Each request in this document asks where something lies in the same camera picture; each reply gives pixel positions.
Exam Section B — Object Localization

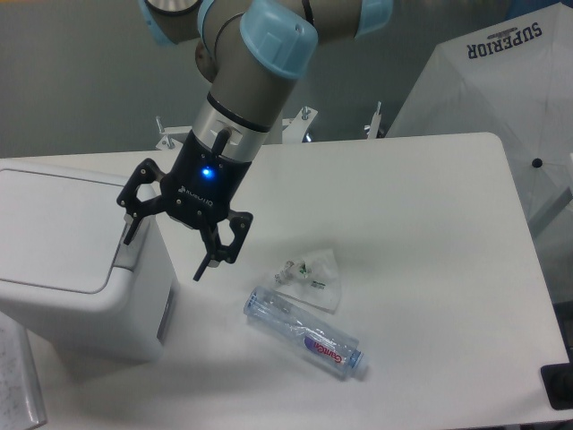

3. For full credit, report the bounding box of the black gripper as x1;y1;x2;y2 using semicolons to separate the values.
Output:
115;129;254;282

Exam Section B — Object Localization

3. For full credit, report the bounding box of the white push-top trash can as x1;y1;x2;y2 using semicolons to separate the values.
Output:
1;159;177;361

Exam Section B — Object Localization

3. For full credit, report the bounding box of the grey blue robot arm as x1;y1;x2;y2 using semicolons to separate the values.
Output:
117;1;393;267

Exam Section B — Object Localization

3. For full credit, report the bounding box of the crumpled clear plastic wrapper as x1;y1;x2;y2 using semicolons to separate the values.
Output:
267;248;342;314

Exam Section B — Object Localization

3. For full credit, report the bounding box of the clear plastic water bottle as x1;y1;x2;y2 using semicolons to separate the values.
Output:
244;287;369;380

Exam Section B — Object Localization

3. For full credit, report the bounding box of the white paper notepad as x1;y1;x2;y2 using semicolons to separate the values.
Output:
1;314;47;429

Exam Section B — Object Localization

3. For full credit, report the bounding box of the white superior umbrella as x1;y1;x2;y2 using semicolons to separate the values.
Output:
384;2;573;279

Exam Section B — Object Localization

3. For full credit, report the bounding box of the black device at table edge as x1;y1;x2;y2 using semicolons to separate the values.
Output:
541;363;572;410

